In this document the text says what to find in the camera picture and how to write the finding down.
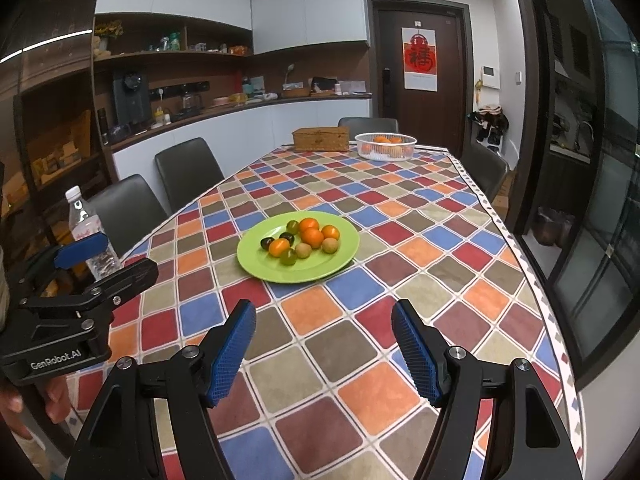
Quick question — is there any green plate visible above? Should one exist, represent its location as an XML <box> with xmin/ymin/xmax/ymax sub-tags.
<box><xmin>236</xmin><ymin>211</ymin><xmax>361</xmax><ymax>285</ymax></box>

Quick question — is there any person's left hand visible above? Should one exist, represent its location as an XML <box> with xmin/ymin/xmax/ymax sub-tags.
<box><xmin>0</xmin><ymin>372</ymin><xmax>71</xmax><ymax>443</ymax></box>

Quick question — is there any cardboard box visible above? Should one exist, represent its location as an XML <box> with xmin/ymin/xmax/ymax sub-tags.
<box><xmin>492</xmin><ymin>170</ymin><xmax>516</xmax><ymax>221</ymax></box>

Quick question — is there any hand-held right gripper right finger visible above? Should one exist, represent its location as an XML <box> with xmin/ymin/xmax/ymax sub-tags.
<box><xmin>391</xmin><ymin>300</ymin><xmax>583</xmax><ymax>480</ymax></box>

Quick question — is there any sink faucet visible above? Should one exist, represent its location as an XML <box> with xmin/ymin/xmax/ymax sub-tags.
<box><xmin>575</xmin><ymin>121</ymin><xmax>596</xmax><ymax>153</ymax></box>

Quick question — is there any grey dining chair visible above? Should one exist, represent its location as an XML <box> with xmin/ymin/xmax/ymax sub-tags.
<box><xmin>82</xmin><ymin>174</ymin><xmax>169</xmax><ymax>241</ymax></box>
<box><xmin>337</xmin><ymin>117</ymin><xmax>399</xmax><ymax>136</ymax></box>
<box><xmin>154</xmin><ymin>137</ymin><xmax>226</xmax><ymax>215</ymax></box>
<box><xmin>460</xmin><ymin>144</ymin><xmax>511</xmax><ymax>203</ymax></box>

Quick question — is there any black water dispenser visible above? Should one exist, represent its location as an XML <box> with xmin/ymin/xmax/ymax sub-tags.
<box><xmin>112</xmin><ymin>67</ymin><xmax>151</xmax><ymax>128</ymax></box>

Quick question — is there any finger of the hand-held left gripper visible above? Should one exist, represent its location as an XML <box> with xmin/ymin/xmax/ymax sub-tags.
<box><xmin>20</xmin><ymin>258</ymin><xmax>160</xmax><ymax>331</ymax></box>
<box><xmin>17</xmin><ymin>233</ymin><xmax>109</xmax><ymax>306</ymax></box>

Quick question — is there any white cabinet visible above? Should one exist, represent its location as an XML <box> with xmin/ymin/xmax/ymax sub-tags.
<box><xmin>110</xmin><ymin>95</ymin><xmax>373</xmax><ymax>181</ymax></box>
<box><xmin>95</xmin><ymin>0</ymin><xmax>368</xmax><ymax>56</ymax></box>

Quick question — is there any clear plastic water bottle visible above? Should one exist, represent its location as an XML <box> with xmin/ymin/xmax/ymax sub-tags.
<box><xmin>66</xmin><ymin>186</ymin><xmax>121</xmax><ymax>281</ymax></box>

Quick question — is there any brown wicker box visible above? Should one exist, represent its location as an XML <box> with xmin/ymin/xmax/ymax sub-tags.
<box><xmin>292</xmin><ymin>127</ymin><xmax>351</xmax><ymax>152</ymax></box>

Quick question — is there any red and white wall calendar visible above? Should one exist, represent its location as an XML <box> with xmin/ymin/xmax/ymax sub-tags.
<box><xmin>401</xmin><ymin>27</ymin><xmax>438</xmax><ymax>92</ymax></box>

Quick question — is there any cluttered small rack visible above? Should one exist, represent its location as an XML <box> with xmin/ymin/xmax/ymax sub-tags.
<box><xmin>470</xmin><ymin>105</ymin><xmax>510</xmax><ymax>146</ymax></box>

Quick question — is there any checkered colourful tablecloth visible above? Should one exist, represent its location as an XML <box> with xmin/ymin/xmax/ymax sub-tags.
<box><xmin>65</xmin><ymin>142</ymin><xmax>586</xmax><ymax>480</ymax></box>

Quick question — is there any brown trash bin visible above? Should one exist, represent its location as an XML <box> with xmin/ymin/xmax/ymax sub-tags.
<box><xmin>537</xmin><ymin>206</ymin><xmax>576</xmax><ymax>247</ymax></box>

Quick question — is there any dark brown door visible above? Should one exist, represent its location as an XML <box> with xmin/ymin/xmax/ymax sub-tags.
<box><xmin>367</xmin><ymin>0</ymin><xmax>471</xmax><ymax>148</ymax></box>

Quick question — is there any glass sliding door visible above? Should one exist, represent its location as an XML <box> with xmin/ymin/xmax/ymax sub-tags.
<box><xmin>545</xmin><ymin>0</ymin><xmax>640</xmax><ymax>361</ymax></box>

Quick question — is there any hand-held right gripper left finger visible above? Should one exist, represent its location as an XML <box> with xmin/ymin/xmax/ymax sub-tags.
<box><xmin>65</xmin><ymin>299</ymin><xmax>257</xmax><ymax>480</ymax></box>

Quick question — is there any brown wooden shelf unit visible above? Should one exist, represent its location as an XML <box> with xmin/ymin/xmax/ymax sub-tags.
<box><xmin>15</xmin><ymin>35</ymin><xmax>116</xmax><ymax>241</ymax></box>

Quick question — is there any white slatted basket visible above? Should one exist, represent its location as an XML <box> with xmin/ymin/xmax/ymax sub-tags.
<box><xmin>355</xmin><ymin>132</ymin><xmax>418</xmax><ymax>162</ymax></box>

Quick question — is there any white upper cabinet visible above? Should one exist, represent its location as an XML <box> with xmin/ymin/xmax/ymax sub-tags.
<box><xmin>95</xmin><ymin>0</ymin><xmax>368</xmax><ymax>56</ymax></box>

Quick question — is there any white lower cabinet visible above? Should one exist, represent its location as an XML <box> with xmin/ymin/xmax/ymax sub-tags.
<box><xmin>110</xmin><ymin>95</ymin><xmax>373</xmax><ymax>181</ymax></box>

